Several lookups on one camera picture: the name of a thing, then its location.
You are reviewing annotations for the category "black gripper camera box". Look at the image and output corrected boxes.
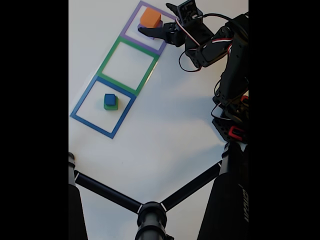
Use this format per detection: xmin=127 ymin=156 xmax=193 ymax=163
xmin=175 ymin=0 xmax=203 ymax=26

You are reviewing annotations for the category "small blue cube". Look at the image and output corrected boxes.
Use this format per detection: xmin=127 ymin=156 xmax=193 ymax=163
xmin=104 ymin=93 xmax=116 ymax=106

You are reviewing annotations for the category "black camera tripod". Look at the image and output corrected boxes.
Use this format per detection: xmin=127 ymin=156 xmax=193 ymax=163
xmin=68 ymin=142 xmax=249 ymax=240

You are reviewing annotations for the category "purple square block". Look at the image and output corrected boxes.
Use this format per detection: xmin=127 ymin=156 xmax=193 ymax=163
xmin=137 ymin=20 xmax=164 ymax=40

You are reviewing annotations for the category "purple square frame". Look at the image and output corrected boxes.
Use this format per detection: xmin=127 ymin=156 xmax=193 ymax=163
xmin=119 ymin=0 xmax=181 ymax=56

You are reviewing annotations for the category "green square frame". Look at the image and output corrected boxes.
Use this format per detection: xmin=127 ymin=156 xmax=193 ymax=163
xmin=96 ymin=36 xmax=160 ymax=97

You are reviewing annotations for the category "orange square block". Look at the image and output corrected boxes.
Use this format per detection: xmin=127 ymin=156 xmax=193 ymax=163
xmin=139 ymin=6 xmax=162 ymax=29

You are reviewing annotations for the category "green square block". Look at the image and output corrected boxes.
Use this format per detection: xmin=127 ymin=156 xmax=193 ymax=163
xmin=103 ymin=96 xmax=119 ymax=111

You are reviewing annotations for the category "blue square frame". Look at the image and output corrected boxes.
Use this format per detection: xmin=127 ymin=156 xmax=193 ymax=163
xmin=69 ymin=75 xmax=137 ymax=140

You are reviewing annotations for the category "thin black camera cable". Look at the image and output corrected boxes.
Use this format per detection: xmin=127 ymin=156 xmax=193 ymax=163
xmin=178 ymin=13 xmax=233 ymax=73

